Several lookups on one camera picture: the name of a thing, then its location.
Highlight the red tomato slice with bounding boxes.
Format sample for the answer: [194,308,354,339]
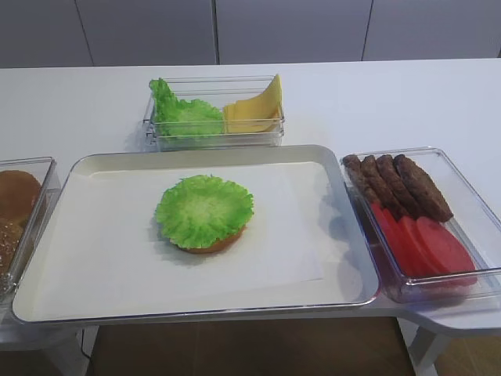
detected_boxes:
[398,216,441,277]
[416,217,476,274]
[370,204,413,277]
[383,208,425,278]

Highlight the green lettuce leaf on bun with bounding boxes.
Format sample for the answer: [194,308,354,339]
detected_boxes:
[155,175,254,239]

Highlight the yellow cheese slices stack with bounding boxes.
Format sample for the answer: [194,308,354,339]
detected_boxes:
[223,74,282,133]

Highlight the clear lettuce cheese container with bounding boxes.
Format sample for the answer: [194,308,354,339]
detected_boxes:
[143,75,284,151]

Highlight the green lettuce leaves in container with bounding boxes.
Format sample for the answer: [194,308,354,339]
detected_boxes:
[149,78,224,136]

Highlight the bottom bun half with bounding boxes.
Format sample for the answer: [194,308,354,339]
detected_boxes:
[168,225,247,255]

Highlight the brown patty leftmost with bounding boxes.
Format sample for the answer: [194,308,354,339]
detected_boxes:
[342,154,380,204]

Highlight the brown patty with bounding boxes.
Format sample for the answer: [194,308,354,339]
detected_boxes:
[376,154,422,219]
[394,154,453,222]
[342,154,380,204]
[361,155,408,220]

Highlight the red tomato slice back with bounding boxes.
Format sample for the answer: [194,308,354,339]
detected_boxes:
[370,204,413,277]

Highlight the silver metal tray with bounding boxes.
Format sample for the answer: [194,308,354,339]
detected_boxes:
[12,145,380,324]

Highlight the white paper sheet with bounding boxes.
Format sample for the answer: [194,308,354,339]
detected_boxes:
[20,162,341,320]

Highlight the brown patty rightmost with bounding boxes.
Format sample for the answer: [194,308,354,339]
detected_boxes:
[394,154,453,222]

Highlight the red tomato slice front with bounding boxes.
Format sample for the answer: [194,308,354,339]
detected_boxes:
[398,216,441,277]

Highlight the clear bun container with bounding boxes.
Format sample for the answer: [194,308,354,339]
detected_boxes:
[1,157,60,306]

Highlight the plain orange bun half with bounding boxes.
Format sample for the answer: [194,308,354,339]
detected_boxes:
[1,170,41,223]

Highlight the clear patty tomato container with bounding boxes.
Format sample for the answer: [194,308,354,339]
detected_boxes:
[341,147,500,302]

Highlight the sesame bun top right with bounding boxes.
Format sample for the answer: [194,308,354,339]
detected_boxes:
[0,219,23,277]

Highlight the sesame bun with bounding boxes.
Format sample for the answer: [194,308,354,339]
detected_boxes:
[0,235,12,274]
[0,219,23,277]

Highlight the sesame bun top left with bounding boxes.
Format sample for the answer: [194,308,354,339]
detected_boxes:
[0,235,12,274]

